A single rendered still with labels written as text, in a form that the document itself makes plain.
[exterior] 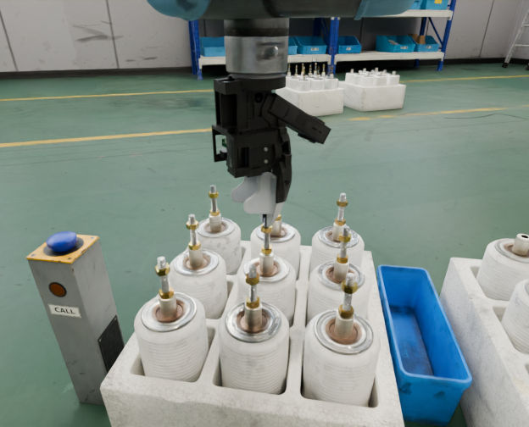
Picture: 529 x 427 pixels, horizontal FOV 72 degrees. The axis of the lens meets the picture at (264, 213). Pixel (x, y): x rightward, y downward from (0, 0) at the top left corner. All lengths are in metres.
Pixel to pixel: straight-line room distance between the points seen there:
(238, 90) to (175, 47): 5.13
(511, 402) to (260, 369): 0.34
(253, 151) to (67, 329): 0.41
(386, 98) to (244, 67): 2.74
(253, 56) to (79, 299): 0.42
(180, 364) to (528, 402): 0.45
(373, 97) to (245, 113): 2.65
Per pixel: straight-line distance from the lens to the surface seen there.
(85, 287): 0.60
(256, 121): 0.47
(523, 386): 0.63
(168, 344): 0.51
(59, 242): 0.59
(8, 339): 1.00
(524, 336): 0.69
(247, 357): 0.48
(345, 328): 0.48
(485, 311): 0.72
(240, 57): 0.44
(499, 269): 0.75
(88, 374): 0.73
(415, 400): 0.71
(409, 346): 0.87
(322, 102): 2.82
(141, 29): 5.55
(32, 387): 0.87
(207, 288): 0.59
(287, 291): 0.58
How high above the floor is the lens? 0.60
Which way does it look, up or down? 28 degrees down
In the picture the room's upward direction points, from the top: straight up
